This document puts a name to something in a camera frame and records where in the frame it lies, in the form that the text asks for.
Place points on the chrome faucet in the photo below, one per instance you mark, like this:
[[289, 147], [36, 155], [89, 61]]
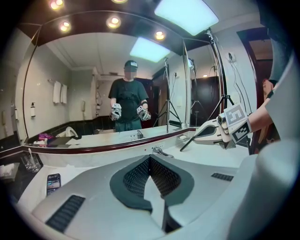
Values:
[[161, 152]]

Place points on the round recessed spotlight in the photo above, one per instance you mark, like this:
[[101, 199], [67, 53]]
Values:
[[159, 35], [56, 3], [119, 1], [113, 22], [65, 26]]

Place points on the large wall mirror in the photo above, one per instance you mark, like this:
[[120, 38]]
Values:
[[82, 70]]

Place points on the clear drinking glass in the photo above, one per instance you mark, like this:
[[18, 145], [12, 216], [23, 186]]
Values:
[[36, 164], [27, 162]]

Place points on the metal soap dish with soap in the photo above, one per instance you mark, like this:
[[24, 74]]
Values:
[[182, 138]]

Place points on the person's right forearm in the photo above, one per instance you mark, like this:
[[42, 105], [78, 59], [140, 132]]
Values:
[[260, 114]]

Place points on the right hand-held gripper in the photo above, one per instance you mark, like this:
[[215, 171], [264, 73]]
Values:
[[236, 122]]

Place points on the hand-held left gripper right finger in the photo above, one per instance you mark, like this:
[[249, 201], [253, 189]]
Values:
[[206, 199]]

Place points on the square ceiling light panel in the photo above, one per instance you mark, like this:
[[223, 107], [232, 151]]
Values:
[[187, 15]]

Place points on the black armband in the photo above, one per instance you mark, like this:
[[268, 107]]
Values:
[[270, 94]]

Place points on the black tripod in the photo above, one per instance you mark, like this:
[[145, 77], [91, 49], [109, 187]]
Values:
[[220, 77]]

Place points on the black smartphone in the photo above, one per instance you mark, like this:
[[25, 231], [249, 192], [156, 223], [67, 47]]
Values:
[[53, 185]]

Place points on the white wall socket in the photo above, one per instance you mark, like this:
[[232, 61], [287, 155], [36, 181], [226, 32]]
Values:
[[231, 57]]

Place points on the narrow angled mirror panel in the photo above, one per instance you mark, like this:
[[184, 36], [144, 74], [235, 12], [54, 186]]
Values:
[[14, 82], [204, 93]]

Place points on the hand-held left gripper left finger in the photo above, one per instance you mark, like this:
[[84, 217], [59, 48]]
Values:
[[98, 206]]

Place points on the person's dark shirt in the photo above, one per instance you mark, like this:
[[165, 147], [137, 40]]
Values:
[[276, 47]]

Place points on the tray with white packets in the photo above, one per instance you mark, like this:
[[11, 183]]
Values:
[[9, 171]]

